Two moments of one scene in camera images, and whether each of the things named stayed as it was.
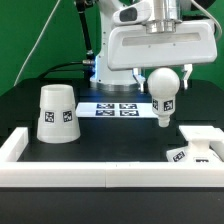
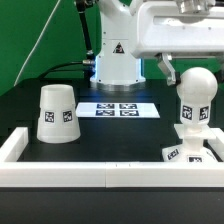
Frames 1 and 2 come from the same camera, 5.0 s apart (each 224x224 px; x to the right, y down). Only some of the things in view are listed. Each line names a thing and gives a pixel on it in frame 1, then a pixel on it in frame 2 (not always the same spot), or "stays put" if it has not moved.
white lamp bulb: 163,86 → 196,87
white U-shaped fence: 107,174 stays put
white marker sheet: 114,109 stays put
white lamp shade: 58,119 stays put
